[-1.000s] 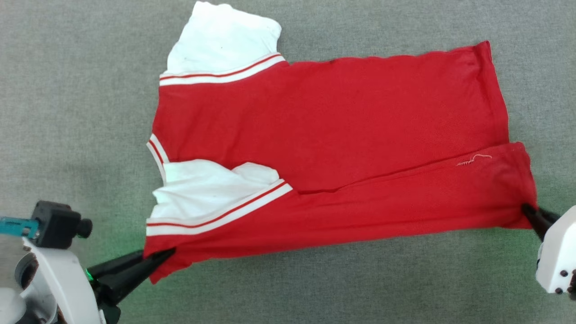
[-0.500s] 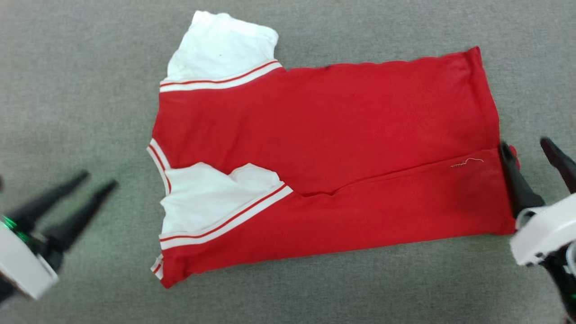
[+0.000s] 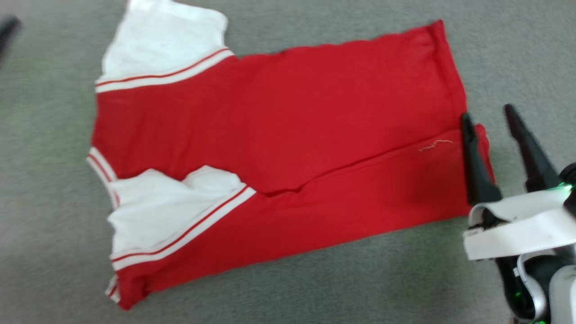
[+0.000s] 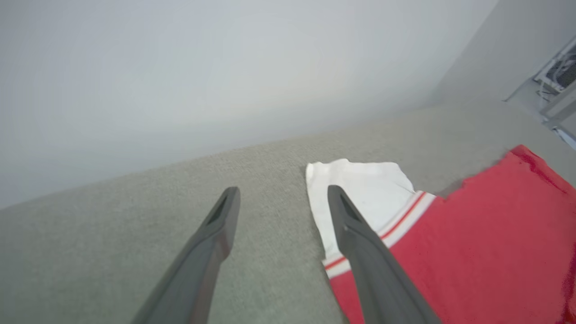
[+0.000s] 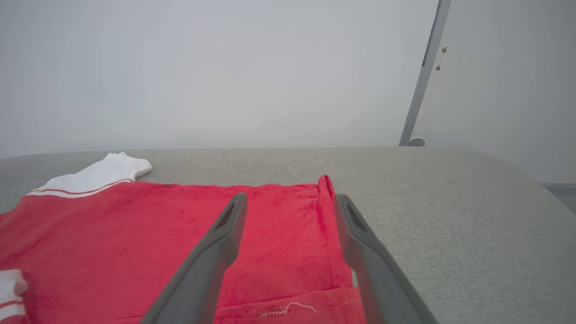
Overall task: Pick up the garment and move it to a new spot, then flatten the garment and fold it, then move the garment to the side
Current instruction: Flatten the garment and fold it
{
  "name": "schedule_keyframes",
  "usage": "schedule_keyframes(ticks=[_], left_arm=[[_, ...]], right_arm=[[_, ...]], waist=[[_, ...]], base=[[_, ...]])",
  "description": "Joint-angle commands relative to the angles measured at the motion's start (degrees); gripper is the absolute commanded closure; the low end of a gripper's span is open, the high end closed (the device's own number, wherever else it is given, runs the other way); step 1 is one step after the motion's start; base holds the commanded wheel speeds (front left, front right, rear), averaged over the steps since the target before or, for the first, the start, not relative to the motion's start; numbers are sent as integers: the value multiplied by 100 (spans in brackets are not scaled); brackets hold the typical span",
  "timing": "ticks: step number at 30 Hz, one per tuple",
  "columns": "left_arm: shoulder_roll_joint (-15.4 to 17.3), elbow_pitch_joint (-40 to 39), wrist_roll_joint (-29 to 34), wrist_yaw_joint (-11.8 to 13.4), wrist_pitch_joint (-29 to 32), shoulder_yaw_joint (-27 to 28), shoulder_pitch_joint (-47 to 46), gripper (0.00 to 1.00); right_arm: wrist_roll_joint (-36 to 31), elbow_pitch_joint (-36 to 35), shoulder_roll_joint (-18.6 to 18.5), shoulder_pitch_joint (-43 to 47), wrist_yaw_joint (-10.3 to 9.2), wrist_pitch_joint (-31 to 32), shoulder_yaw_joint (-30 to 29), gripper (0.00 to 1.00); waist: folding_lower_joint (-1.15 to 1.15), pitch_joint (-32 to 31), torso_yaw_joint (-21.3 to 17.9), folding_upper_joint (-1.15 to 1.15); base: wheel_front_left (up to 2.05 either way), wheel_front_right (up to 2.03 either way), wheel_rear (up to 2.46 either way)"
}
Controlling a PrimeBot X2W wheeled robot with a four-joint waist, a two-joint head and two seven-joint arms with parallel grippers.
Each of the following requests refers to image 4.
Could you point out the white equipment frame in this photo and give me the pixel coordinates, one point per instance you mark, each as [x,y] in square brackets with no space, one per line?
[558,72]

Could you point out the red white sports jersey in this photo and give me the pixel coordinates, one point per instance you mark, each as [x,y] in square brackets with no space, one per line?
[486,252]

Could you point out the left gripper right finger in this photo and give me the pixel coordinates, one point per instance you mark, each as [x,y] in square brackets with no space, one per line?
[382,288]

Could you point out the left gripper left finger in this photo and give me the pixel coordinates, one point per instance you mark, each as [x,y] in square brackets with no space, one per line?
[193,283]

